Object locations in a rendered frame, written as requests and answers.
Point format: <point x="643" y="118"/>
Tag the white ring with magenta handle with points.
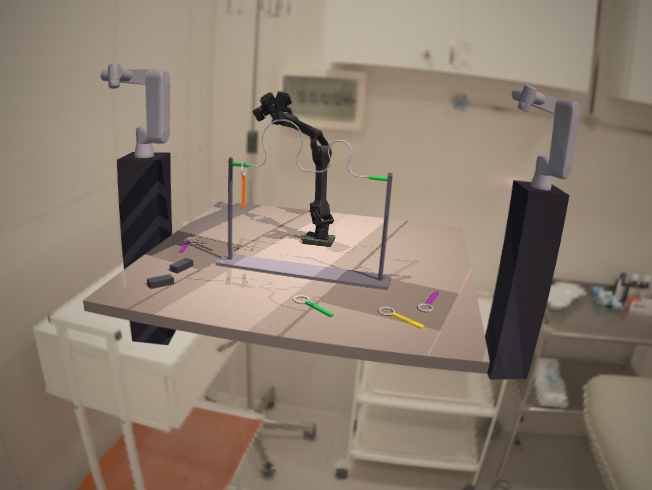
<point x="185" y="245"/>
<point x="429" y="302"/>

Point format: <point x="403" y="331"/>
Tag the white loop with yellow handle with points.
<point x="414" y="323"/>

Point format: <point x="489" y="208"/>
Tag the white ring with green handle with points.
<point x="313" y="305"/>

